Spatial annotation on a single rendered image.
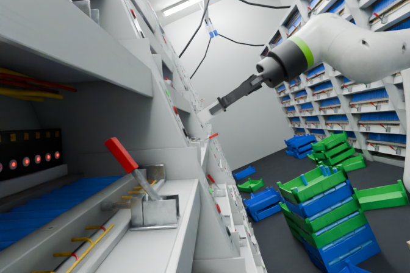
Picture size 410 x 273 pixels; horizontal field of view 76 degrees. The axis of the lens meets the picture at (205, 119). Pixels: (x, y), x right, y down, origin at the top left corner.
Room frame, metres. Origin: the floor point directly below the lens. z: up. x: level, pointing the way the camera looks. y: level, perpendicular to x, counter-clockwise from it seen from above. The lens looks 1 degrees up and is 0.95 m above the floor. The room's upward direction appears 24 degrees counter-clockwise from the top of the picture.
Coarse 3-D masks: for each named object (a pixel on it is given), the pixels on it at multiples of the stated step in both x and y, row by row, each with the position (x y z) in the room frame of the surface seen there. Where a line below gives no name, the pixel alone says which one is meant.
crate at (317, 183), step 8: (336, 168) 1.41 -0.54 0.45; (304, 176) 1.52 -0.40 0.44; (312, 176) 1.53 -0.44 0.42; (320, 176) 1.53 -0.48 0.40; (336, 176) 1.34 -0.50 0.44; (344, 176) 1.34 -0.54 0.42; (280, 184) 1.49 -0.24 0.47; (288, 184) 1.51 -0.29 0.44; (296, 184) 1.51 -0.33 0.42; (312, 184) 1.46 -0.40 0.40; (320, 184) 1.32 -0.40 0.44; (328, 184) 1.33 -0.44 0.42; (336, 184) 1.34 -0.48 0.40; (288, 192) 1.37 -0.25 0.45; (296, 192) 1.31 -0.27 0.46; (304, 192) 1.31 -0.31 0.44; (312, 192) 1.32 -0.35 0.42; (320, 192) 1.32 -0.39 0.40; (296, 200) 1.31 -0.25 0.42; (304, 200) 1.31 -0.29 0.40
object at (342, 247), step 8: (368, 224) 1.34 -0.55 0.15; (360, 232) 1.34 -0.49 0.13; (368, 232) 1.34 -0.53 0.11; (304, 240) 1.49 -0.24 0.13; (344, 240) 1.33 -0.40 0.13; (352, 240) 1.33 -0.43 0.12; (360, 240) 1.33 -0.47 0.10; (312, 248) 1.38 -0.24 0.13; (320, 248) 1.31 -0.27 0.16; (336, 248) 1.32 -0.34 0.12; (344, 248) 1.32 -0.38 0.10; (352, 248) 1.33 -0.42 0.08; (320, 256) 1.31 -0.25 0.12; (328, 256) 1.31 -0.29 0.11; (336, 256) 1.32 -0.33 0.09
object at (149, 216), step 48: (0, 144) 0.27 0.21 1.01; (48, 144) 0.35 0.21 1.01; (0, 192) 0.26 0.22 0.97; (48, 192) 0.31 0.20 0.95; (96, 192) 0.28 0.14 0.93; (144, 192) 0.31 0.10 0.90; (192, 192) 0.33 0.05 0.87; (0, 240) 0.18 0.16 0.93; (48, 240) 0.16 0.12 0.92; (96, 240) 0.18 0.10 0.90; (144, 240) 0.20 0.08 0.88; (192, 240) 0.26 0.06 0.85
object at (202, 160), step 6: (192, 132) 1.11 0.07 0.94; (198, 132) 1.11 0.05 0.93; (204, 132) 1.11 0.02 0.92; (192, 138) 1.09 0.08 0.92; (204, 138) 1.11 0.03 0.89; (192, 144) 0.51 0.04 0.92; (198, 144) 0.51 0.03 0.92; (204, 144) 1.02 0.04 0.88; (198, 150) 0.51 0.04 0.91; (204, 150) 0.82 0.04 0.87; (198, 156) 0.51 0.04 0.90; (204, 156) 0.70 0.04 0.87; (204, 162) 0.68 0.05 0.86; (204, 168) 0.65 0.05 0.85; (204, 174) 0.63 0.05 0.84
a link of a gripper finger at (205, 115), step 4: (212, 104) 0.64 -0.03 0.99; (216, 104) 0.64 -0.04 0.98; (204, 108) 0.64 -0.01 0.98; (208, 108) 0.64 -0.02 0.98; (224, 108) 0.64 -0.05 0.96; (200, 112) 0.64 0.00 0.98; (204, 112) 0.64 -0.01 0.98; (208, 112) 0.64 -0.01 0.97; (216, 112) 0.64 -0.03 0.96; (220, 112) 0.64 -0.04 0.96; (196, 116) 0.64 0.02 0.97; (200, 116) 0.64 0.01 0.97; (204, 116) 0.64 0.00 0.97; (208, 116) 0.64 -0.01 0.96; (212, 116) 0.64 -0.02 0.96; (200, 120) 0.64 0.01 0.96; (204, 120) 0.64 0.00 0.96; (208, 120) 0.64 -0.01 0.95
